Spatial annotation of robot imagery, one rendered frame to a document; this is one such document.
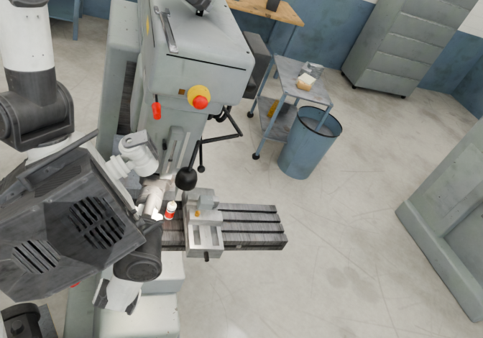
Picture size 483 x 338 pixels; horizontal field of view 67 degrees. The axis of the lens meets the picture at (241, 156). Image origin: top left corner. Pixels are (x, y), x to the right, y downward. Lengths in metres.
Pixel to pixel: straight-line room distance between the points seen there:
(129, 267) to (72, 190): 0.30
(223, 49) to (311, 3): 5.18
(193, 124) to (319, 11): 5.13
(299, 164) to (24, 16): 3.14
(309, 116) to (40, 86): 3.24
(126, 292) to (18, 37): 0.70
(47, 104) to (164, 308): 1.10
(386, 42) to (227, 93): 5.28
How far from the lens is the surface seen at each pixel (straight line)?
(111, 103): 1.72
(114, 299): 1.17
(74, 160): 0.85
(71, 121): 0.91
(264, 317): 2.73
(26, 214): 0.79
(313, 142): 3.49
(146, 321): 1.68
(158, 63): 0.94
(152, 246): 0.99
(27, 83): 0.83
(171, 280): 1.65
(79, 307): 2.30
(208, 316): 2.60
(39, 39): 0.82
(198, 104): 0.95
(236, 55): 0.96
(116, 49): 1.59
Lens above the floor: 2.26
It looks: 37 degrees down
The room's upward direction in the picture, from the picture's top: 24 degrees clockwise
